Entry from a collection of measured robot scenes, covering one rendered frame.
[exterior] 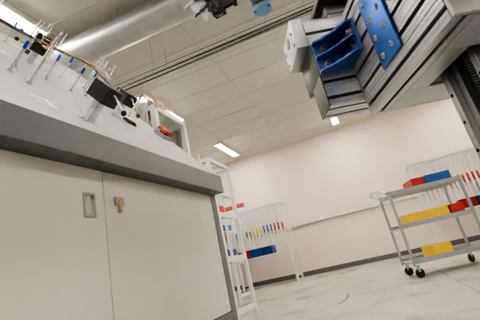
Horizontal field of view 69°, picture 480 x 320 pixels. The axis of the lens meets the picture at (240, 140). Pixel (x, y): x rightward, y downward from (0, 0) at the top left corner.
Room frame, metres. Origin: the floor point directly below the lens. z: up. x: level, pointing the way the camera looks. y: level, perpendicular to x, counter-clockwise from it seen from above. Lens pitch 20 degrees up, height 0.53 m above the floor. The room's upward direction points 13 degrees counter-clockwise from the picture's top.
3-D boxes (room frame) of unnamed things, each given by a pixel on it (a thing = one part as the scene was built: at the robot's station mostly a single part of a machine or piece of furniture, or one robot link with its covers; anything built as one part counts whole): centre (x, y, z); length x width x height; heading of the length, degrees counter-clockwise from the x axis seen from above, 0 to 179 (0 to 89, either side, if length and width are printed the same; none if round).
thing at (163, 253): (1.01, 0.24, 0.60); 0.55 x 0.03 x 0.39; 162
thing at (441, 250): (4.47, -1.95, 0.54); 0.99 x 0.50 x 1.08; 85
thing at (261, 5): (1.08, -0.19, 1.46); 0.11 x 0.08 x 0.11; 158
